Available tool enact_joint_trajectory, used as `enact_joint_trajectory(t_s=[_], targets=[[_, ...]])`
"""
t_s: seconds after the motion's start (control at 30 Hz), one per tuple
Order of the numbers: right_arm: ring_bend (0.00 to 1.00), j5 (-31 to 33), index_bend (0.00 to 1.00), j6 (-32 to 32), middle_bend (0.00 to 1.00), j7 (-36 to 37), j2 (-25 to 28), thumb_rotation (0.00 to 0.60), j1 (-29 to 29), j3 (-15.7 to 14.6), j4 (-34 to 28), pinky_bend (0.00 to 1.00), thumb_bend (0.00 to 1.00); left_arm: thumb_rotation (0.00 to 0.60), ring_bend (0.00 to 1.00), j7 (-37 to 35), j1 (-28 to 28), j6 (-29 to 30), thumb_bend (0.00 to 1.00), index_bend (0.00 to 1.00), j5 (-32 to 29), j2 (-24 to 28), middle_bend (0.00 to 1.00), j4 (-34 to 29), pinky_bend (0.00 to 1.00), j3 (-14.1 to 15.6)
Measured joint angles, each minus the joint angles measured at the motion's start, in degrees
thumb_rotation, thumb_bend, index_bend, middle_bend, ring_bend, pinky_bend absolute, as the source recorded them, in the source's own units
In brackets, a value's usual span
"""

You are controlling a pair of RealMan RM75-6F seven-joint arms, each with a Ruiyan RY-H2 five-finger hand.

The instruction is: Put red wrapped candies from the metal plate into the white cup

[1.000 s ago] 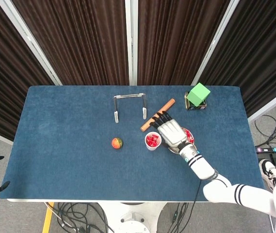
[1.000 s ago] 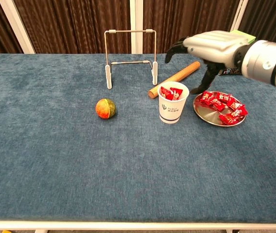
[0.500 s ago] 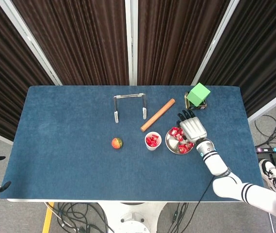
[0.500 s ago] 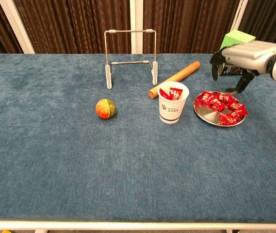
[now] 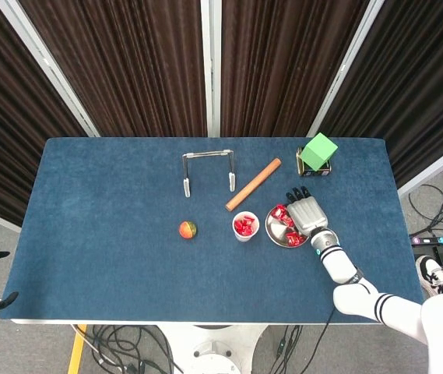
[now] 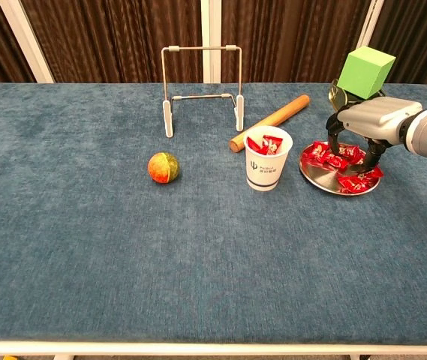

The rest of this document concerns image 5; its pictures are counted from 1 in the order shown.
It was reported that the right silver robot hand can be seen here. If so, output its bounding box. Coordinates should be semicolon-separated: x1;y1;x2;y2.
284;185;329;238

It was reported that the metal bowl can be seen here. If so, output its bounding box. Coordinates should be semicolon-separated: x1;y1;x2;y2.
265;203;311;248

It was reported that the white paper cup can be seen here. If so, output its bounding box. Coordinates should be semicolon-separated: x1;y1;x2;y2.
232;210;261;243

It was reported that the black tin with gold lid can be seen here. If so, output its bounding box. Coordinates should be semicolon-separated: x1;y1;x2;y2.
295;146;332;178

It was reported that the wooden rolling pin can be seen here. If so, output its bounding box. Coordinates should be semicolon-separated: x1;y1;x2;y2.
224;157;283;212

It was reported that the green cube block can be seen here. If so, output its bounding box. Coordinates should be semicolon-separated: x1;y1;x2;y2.
300;132;339;171

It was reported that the yellow floor tape strip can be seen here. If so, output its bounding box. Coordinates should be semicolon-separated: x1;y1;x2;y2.
67;324;88;374

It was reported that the orange and green ball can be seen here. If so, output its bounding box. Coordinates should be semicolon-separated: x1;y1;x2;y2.
178;220;199;240

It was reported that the white and black sneaker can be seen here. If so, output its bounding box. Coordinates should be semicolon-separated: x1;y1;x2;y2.
415;255;443;301

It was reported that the blue table cloth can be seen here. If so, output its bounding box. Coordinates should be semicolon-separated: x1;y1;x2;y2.
0;136;429;324

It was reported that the dark brown pleated curtain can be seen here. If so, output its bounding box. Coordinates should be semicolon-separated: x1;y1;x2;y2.
18;0;208;137
0;0;90;228
220;0;372;137
318;0;443;188

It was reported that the metal wire stand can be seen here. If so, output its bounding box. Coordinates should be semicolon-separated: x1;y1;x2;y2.
181;149;237;199

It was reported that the black cable with inline switch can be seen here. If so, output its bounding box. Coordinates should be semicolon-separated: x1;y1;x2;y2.
269;324;304;374

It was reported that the white partition frame post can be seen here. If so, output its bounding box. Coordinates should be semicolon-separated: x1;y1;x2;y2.
0;0;101;138
199;0;223;138
306;0;386;138

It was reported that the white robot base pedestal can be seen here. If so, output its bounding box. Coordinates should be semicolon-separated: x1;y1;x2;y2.
158;323;269;374

